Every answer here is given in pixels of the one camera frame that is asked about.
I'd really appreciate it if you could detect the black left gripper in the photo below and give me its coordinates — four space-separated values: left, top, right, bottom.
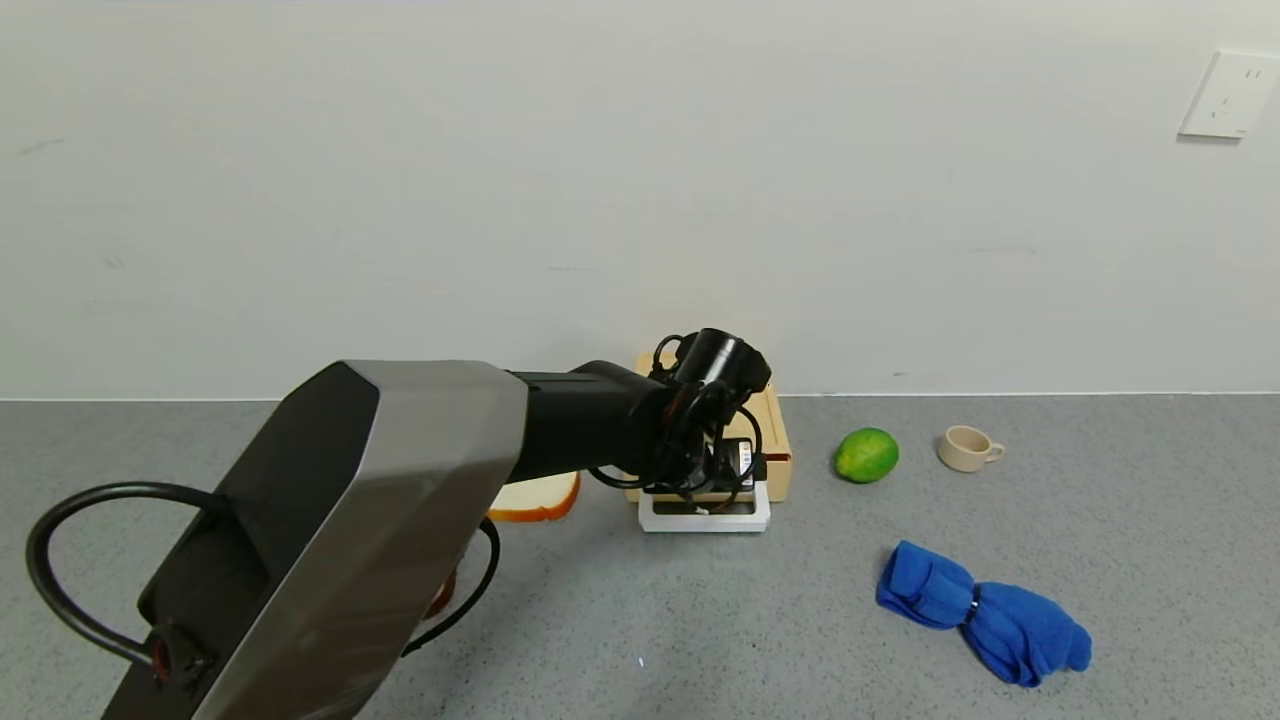
704 437 756 515

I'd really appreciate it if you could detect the yellow drawer case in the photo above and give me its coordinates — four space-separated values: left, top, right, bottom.
624 350 794 503

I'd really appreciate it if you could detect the green lime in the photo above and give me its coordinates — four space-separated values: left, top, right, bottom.
835 427 901 485

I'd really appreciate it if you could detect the white bread slice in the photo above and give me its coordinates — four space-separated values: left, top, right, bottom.
487 471 583 524

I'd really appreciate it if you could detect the beige cup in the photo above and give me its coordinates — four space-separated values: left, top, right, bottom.
938 424 1007 474

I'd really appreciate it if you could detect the tan bread slice brown crust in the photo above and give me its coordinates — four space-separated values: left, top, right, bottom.
424 568 461 621

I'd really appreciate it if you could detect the blue cloth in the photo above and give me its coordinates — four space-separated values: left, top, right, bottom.
877 540 1095 689

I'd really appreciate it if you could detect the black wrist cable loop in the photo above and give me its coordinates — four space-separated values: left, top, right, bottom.
588 333 769 515

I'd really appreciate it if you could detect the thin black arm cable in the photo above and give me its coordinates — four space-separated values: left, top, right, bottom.
400 516 501 658

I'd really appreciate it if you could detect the white wall outlet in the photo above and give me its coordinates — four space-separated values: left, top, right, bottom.
1179 50 1280 139

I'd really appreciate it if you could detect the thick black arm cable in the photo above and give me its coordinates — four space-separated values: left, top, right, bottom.
26 481 233 673

